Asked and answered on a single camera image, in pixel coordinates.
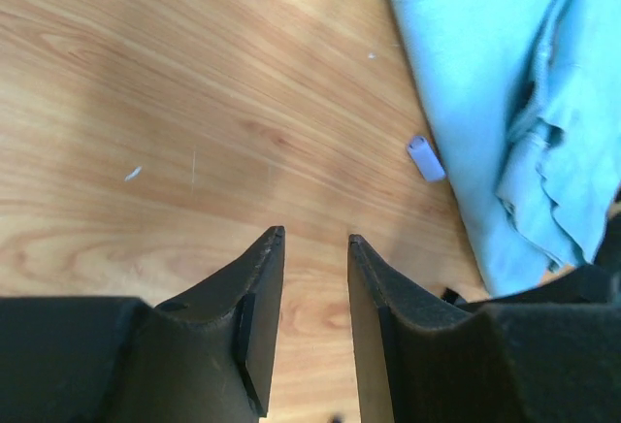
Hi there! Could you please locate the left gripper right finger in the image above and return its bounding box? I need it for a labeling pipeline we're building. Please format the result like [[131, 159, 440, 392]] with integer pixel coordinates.
[[347, 235, 620, 422]]

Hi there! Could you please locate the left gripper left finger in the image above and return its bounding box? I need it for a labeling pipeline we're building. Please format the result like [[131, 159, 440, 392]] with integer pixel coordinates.
[[1, 226, 285, 422]]

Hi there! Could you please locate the grey blue pen cap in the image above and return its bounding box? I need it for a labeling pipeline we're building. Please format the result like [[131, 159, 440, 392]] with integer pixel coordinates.
[[407, 136, 446, 182]]

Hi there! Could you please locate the black floral blanket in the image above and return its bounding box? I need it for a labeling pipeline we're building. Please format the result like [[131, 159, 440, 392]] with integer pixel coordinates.
[[441, 194, 620, 312]]

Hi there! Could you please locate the light blue cloth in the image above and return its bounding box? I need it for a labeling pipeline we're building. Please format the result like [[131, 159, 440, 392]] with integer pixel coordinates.
[[389, 0, 620, 296]]

